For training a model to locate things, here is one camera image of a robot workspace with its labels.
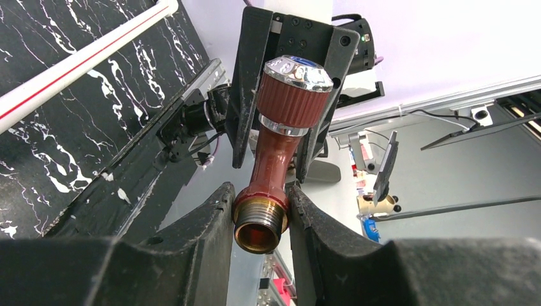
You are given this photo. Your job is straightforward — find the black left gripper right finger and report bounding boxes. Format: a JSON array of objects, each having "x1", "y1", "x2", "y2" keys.
[{"x1": 288, "y1": 186, "x2": 540, "y2": 305}]

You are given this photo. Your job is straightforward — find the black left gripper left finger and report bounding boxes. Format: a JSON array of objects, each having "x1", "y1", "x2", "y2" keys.
[{"x1": 1, "y1": 182, "x2": 235, "y2": 305}]

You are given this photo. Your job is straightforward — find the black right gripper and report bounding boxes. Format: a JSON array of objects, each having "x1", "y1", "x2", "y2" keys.
[{"x1": 225, "y1": 6, "x2": 360, "y2": 183}]

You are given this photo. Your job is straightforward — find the dark red water faucet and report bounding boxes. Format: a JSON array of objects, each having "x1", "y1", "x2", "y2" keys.
[{"x1": 232, "y1": 55, "x2": 334, "y2": 254}]

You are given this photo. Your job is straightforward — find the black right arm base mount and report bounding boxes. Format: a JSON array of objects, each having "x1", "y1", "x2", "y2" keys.
[{"x1": 156, "y1": 84, "x2": 230, "y2": 163}]

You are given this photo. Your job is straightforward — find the aluminium table frame rail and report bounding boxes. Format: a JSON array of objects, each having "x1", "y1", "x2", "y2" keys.
[{"x1": 319, "y1": 75, "x2": 540, "y2": 135}]

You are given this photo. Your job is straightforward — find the white pipe frame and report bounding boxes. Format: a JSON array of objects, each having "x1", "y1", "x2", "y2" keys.
[{"x1": 1, "y1": 1, "x2": 179, "y2": 133}]

